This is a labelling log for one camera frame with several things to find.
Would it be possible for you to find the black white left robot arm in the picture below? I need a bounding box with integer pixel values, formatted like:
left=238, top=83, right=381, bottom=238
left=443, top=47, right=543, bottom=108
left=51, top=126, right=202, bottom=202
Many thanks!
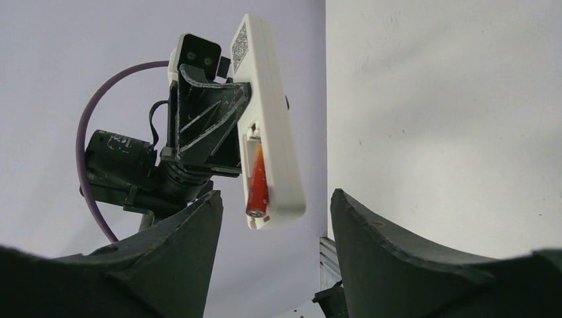
left=85, top=64, right=252, bottom=219

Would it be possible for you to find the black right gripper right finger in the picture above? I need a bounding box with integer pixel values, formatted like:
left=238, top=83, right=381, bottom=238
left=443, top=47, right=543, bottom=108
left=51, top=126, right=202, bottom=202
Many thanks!
left=331, top=189, right=561, bottom=317

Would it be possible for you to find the orange red AAA battery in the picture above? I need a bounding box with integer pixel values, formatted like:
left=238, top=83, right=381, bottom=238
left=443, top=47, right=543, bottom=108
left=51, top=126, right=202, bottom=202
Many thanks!
left=246, top=144, right=268, bottom=219

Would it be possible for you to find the white remote control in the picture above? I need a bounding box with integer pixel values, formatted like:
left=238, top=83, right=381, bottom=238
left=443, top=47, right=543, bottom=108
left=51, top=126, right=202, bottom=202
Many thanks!
left=231, top=14, right=306, bottom=230

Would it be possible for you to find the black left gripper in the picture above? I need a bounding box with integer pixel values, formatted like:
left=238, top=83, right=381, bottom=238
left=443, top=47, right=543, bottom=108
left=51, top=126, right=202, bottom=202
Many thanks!
left=160, top=64, right=252, bottom=177

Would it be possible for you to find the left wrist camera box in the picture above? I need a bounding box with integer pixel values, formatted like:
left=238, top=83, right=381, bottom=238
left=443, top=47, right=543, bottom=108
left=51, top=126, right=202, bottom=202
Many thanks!
left=167, top=33, right=231, bottom=83

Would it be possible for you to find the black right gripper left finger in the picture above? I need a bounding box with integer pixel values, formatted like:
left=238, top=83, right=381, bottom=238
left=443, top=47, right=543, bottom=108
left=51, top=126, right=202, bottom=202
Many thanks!
left=1, top=190, right=223, bottom=317

